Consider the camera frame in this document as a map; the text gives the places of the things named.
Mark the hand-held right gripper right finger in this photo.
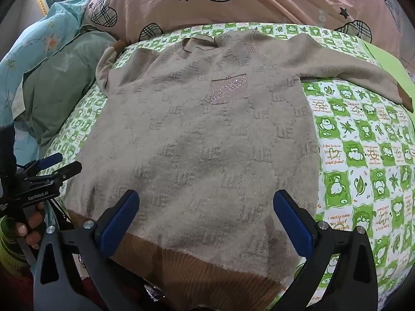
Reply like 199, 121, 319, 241
273, 190, 379, 311

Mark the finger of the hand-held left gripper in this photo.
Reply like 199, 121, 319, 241
49, 161, 83, 182
36, 153, 63, 170

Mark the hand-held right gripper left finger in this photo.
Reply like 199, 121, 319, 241
32, 189, 150, 311

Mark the beige knit sweater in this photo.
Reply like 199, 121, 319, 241
63, 30, 415, 310

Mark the person's left hand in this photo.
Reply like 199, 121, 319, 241
16, 202, 46, 251

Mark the shiny silver wrapper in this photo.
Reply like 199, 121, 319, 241
143, 283, 163, 302

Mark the green pillow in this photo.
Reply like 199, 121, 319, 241
13, 24, 118, 146

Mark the green checked bed sheet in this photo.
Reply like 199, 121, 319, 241
42, 23, 415, 311

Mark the light blue floral quilt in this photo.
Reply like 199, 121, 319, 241
0, 0, 98, 169

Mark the plain light green cloth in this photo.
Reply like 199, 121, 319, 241
360, 39, 415, 83

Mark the pink quilt with plaid hearts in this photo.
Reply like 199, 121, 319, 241
82, 0, 404, 68

